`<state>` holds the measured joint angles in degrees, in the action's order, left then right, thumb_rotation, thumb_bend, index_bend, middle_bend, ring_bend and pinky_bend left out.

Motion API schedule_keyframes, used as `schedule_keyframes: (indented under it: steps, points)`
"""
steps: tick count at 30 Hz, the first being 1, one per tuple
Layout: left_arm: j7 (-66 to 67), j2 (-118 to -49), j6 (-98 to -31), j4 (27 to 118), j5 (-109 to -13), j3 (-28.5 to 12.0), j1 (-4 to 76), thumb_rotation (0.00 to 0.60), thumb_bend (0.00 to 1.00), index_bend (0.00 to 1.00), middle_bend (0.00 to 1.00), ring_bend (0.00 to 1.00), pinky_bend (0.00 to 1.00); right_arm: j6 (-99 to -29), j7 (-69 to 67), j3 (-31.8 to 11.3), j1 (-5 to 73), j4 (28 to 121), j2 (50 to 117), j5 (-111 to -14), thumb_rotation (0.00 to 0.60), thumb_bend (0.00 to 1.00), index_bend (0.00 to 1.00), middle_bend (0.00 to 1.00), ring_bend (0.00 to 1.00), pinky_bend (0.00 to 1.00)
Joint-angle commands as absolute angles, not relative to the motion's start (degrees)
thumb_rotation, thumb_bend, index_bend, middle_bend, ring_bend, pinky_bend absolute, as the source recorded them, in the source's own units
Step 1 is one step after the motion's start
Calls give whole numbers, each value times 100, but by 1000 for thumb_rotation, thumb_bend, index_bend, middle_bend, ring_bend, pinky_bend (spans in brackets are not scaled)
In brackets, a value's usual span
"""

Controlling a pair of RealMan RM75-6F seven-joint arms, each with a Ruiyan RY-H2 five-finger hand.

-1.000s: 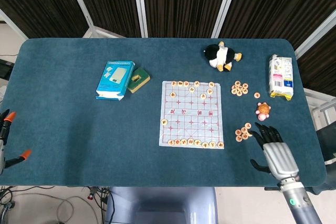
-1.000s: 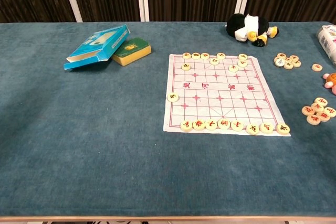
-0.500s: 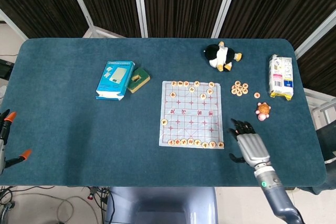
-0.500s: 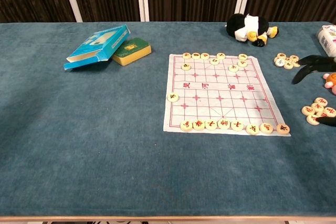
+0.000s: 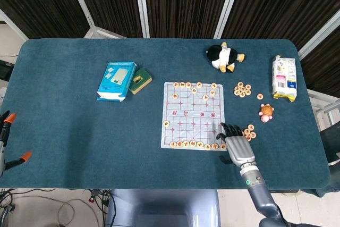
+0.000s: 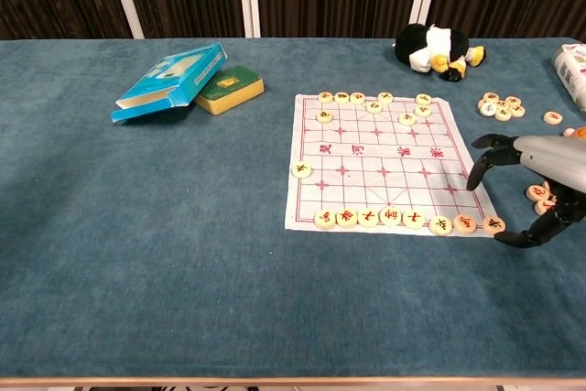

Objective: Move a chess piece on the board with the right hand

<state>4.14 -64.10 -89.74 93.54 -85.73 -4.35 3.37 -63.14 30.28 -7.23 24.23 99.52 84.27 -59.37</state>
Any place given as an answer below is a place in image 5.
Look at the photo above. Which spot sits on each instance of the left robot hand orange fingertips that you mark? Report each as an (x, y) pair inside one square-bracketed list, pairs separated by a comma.
[(11, 118)]

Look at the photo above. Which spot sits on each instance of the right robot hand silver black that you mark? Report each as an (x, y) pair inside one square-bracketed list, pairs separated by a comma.
[(239, 150)]

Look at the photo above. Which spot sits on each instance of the round wooden chess piece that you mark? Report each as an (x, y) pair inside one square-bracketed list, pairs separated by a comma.
[(205, 97), (179, 144), (215, 146), (207, 146), (240, 84), (175, 96), (247, 131), (251, 127), (186, 143), (182, 84), (222, 147), (242, 94), (247, 92), (248, 87), (193, 143), (199, 144), (214, 85), (242, 89), (173, 144), (253, 134), (188, 84), (236, 93), (166, 123), (199, 84), (194, 90), (175, 84), (236, 88), (260, 96), (248, 138), (212, 92)]

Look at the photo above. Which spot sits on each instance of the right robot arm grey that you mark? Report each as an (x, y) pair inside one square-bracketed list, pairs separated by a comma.
[(261, 197)]

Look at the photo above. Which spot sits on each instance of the Chinese chess board sheet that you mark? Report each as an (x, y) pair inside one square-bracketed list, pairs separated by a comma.
[(194, 116)]

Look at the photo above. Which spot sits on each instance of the pink orange turtle toy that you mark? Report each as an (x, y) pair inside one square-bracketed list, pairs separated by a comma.
[(266, 111)]

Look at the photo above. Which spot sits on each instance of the blue felt table cloth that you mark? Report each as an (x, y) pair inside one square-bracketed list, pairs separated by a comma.
[(93, 136)]

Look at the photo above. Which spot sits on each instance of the white tissue pack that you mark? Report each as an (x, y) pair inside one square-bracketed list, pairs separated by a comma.
[(284, 78)]

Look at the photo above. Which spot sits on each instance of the black white penguin plush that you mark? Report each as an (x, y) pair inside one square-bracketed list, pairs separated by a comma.
[(233, 57)]

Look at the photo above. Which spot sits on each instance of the white metal rack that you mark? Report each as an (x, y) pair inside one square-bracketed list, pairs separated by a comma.
[(325, 110)]

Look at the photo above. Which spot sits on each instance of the grey robot torso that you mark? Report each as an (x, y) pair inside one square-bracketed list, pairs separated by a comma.
[(159, 208)]

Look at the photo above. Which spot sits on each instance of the blue cardboard scale box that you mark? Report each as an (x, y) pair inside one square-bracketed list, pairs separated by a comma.
[(114, 84)]

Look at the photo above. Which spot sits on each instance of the red emergency stop button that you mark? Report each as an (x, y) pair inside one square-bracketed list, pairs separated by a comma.
[(91, 198)]

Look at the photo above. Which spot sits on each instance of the small green box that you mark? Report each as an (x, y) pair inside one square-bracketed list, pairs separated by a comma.
[(142, 82)]

